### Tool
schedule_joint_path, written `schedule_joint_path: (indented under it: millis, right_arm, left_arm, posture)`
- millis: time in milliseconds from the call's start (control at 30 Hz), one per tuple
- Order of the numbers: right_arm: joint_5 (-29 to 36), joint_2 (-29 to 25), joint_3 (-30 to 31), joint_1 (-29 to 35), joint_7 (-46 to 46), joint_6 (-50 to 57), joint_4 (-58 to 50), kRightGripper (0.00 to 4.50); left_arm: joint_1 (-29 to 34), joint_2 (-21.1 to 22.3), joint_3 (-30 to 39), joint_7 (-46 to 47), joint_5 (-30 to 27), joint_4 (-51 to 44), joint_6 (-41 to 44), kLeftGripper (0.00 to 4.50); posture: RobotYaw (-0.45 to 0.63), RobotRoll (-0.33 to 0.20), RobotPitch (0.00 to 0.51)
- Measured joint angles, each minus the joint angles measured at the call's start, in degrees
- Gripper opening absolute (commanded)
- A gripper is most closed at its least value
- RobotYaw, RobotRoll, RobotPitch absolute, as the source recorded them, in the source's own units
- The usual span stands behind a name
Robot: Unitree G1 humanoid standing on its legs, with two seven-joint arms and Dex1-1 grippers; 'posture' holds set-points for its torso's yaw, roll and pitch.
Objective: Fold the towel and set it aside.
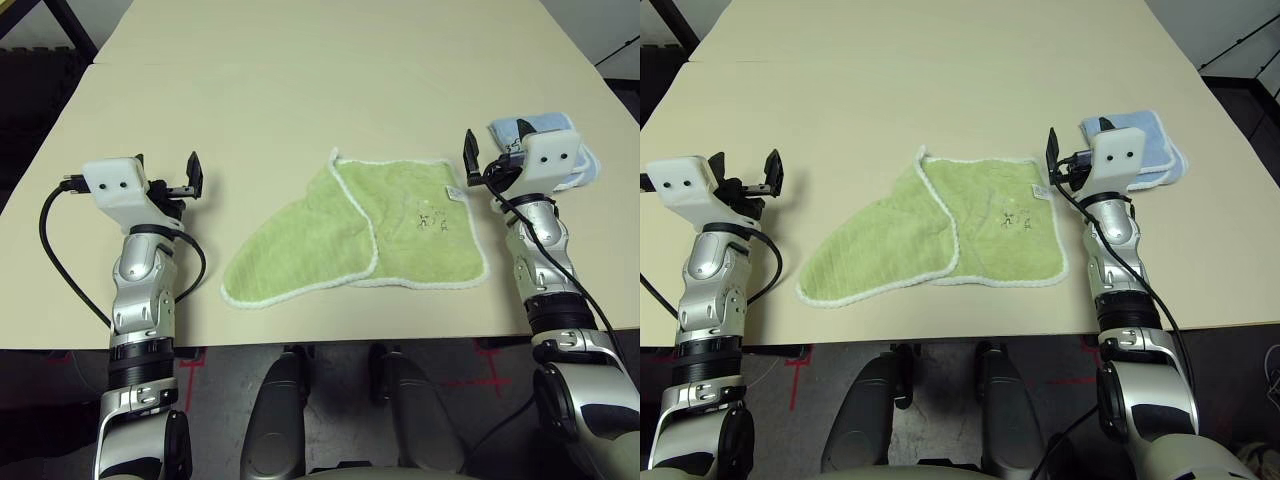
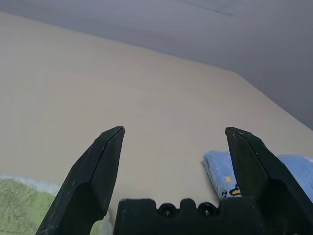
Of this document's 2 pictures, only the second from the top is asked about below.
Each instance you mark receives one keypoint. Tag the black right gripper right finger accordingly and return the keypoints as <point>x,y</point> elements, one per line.
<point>256,171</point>

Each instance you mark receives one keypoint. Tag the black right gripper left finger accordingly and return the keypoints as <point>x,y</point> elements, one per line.
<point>97,171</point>

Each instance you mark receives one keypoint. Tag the green towel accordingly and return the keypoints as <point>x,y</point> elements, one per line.
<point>22,205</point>

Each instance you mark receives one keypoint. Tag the folded blue towel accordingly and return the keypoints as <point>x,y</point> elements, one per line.
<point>217,169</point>

